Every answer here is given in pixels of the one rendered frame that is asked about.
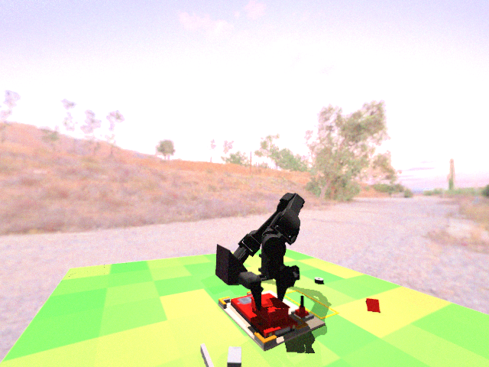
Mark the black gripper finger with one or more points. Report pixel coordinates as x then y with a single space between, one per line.
256 293
280 292

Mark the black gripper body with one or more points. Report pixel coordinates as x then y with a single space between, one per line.
250 280

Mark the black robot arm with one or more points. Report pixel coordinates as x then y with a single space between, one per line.
282 226

